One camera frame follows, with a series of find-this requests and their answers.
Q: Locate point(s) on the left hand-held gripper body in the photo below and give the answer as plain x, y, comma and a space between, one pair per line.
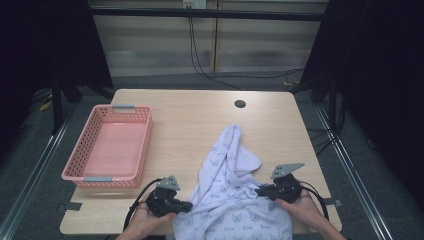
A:
163, 200

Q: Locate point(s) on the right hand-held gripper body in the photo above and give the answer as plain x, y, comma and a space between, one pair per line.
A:
286, 188

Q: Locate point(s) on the pale lilac printed cloth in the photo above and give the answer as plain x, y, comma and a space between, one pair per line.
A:
226, 200

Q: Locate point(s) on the pink perforated plastic basket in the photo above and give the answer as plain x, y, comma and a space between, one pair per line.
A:
113, 146

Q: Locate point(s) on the person's right hand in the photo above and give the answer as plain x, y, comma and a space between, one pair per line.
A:
305, 210

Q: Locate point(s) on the person's left hand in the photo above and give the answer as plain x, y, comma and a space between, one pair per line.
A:
143, 221

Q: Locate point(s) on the grey tape strip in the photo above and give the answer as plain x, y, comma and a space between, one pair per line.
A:
335, 202

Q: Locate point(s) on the black tape strip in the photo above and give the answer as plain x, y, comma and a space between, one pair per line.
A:
71, 206

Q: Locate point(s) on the black curtain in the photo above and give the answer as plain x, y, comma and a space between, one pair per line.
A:
383, 83
43, 43

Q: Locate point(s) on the black metal stand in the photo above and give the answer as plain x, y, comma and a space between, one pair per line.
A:
56, 103

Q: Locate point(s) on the yellow floor object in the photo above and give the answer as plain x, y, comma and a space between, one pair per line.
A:
45, 106

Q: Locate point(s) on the black horizontal metal bar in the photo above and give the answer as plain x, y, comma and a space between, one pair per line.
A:
233, 14

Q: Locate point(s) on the metal floor rail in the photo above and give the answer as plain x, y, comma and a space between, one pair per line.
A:
36, 170
353, 166

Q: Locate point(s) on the beige vertical wooden post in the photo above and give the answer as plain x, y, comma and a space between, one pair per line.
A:
215, 40

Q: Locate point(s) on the white wall socket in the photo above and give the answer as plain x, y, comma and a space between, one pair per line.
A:
194, 4

